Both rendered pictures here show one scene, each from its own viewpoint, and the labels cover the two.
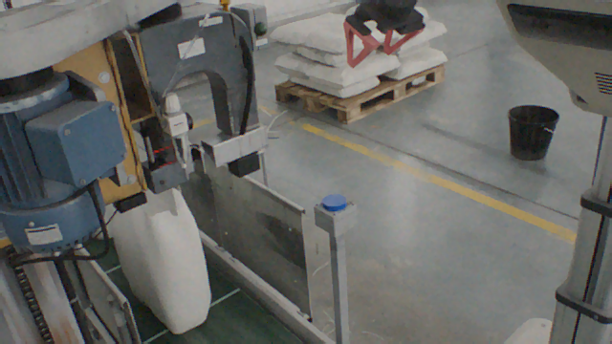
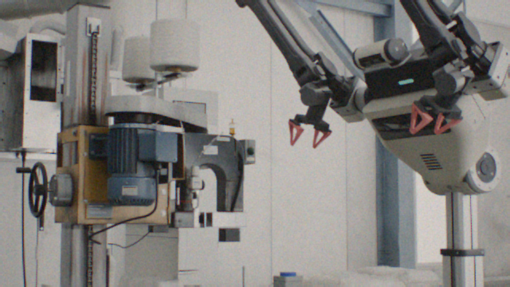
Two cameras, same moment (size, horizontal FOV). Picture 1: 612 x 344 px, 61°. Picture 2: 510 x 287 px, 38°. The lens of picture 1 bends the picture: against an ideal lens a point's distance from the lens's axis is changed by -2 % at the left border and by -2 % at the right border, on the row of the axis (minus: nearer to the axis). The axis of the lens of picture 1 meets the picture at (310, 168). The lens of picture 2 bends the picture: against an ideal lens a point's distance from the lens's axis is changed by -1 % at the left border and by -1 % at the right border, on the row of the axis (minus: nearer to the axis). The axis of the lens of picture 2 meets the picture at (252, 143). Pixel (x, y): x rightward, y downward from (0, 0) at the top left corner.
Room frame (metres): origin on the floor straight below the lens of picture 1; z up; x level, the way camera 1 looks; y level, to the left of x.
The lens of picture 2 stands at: (-1.52, -0.19, 1.05)
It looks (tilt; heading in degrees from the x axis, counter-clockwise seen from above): 6 degrees up; 6
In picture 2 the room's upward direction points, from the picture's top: straight up
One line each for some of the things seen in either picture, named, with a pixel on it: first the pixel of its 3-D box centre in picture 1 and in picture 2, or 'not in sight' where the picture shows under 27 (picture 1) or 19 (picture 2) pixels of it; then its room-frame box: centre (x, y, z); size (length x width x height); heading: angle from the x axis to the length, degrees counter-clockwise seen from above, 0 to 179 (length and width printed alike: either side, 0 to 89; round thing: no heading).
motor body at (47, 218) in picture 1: (38, 164); (131, 165); (0.72, 0.41, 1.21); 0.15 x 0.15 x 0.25
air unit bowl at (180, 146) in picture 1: (180, 148); (194, 199); (0.95, 0.25, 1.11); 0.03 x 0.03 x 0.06
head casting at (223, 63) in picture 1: (172, 66); (195, 171); (1.16, 0.29, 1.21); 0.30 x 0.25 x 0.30; 38
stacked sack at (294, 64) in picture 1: (318, 57); not in sight; (4.18, -0.14, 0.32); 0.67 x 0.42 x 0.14; 132
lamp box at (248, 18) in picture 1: (250, 27); (245, 151); (1.17, 0.11, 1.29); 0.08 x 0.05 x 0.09; 38
